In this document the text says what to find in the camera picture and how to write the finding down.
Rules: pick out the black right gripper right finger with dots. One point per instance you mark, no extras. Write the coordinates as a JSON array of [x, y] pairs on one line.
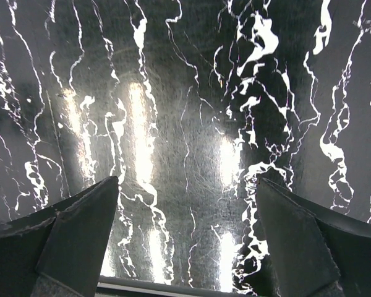
[[314, 251]]

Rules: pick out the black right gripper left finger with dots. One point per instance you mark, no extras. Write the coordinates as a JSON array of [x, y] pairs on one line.
[[59, 251]]

